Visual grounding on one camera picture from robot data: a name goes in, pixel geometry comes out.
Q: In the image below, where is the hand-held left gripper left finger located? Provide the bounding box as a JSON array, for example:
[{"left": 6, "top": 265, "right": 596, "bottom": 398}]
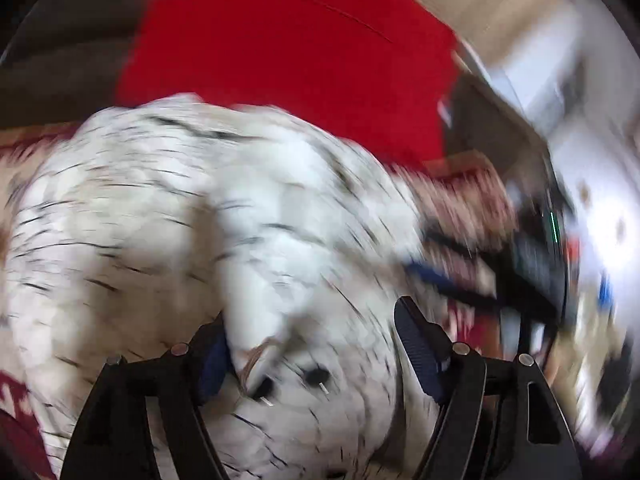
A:
[{"left": 60, "top": 310, "right": 236, "bottom": 480}]

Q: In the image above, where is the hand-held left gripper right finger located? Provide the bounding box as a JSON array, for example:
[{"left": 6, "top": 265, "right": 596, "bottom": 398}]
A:
[{"left": 394, "top": 296, "right": 583, "bottom": 480}]

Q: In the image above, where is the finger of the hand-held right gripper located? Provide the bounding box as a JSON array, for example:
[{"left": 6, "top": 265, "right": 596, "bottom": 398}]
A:
[
  {"left": 404, "top": 259, "right": 551, "bottom": 322},
  {"left": 421, "top": 227, "right": 516, "bottom": 263}
]

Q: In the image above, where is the white black-veined garment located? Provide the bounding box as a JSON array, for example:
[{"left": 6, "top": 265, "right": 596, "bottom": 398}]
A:
[{"left": 10, "top": 92, "right": 451, "bottom": 480}]

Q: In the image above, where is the beige curtain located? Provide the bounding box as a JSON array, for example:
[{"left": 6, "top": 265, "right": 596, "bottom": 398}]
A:
[{"left": 400, "top": 0, "right": 601, "bottom": 66}]

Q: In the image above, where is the dark grey cloth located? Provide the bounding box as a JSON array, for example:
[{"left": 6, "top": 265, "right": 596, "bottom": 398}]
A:
[{"left": 0, "top": 0, "right": 166, "bottom": 131}]

